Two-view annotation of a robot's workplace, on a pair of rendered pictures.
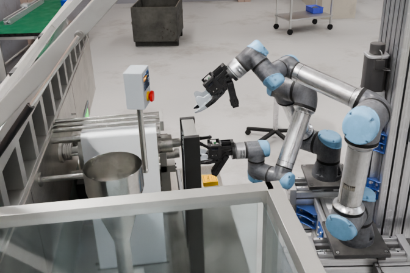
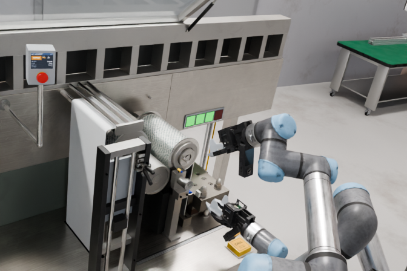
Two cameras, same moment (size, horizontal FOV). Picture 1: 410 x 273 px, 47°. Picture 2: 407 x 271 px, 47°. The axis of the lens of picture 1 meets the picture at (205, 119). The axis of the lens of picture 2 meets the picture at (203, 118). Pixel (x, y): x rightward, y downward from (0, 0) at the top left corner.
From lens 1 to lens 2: 129 cm
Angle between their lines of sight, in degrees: 47
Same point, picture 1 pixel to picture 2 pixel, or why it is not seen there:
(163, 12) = not seen: outside the picture
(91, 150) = (74, 115)
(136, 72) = (28, 48)
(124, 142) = (89, 124)
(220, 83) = (235, 140)
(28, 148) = (11, 78)
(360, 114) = (248, 262)
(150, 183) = not seen: hidden behind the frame
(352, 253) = not seen: outside the picture
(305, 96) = (341, 229)
